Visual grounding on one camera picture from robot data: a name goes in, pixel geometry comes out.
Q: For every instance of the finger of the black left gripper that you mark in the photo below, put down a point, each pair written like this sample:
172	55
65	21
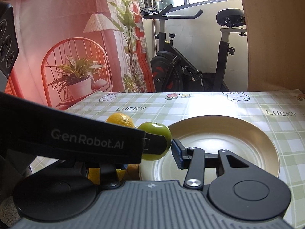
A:
154	144

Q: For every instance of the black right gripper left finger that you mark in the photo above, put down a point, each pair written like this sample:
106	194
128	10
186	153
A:
62	190

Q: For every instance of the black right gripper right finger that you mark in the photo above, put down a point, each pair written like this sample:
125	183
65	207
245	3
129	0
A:
233	185

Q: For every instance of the orange fruit under gripper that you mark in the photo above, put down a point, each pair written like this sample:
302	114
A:
130	173

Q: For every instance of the yellow lemon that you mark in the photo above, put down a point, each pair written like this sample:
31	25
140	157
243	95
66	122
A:
121	119

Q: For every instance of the gold round plate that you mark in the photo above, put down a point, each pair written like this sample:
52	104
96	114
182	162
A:
213	133

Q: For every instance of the black exercise bike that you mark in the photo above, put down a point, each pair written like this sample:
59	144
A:
172	72

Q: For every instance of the green plaid tablecloth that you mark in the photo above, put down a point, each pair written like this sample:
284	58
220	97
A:
280	115

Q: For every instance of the wooden cabinet panel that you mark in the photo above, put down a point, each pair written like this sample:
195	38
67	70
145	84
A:
275	44

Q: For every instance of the pink printed wall tapestry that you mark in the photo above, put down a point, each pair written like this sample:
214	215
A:
50	33

